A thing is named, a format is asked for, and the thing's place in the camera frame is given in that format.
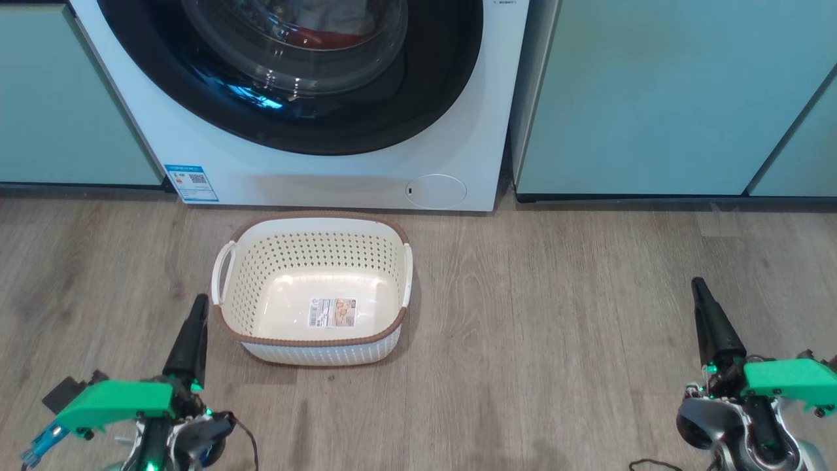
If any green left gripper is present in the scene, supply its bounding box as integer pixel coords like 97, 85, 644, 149
54, 292, 211, 431

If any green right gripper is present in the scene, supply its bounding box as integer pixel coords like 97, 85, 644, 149
691, 277, 837, 417

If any round glass washing machine door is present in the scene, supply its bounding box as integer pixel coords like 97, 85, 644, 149
96, 0, 485, 157

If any red garment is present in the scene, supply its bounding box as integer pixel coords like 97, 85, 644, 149
286, 25, 368, 49

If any white garment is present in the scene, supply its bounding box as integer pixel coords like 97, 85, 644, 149
299, 0, 370, 35

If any cream perforated laundry basket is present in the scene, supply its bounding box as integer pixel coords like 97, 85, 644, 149
210, 210, 415, 368

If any printed basket label sticker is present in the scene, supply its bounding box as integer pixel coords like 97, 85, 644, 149
308, 297, 358, 328

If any white washing machine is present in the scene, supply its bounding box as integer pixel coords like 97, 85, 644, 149
68, 0, 530, 213

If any blue energy label sticker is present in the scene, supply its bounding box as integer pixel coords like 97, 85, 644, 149
163, 163, 220, 204

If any pale teal cabinet front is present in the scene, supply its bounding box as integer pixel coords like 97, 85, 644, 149
509, 0, 837, 202
0, 3, 165, 188
745, 84, 837, 198

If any left cable with blue connector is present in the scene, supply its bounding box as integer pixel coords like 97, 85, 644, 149
19, 419, 71, 469

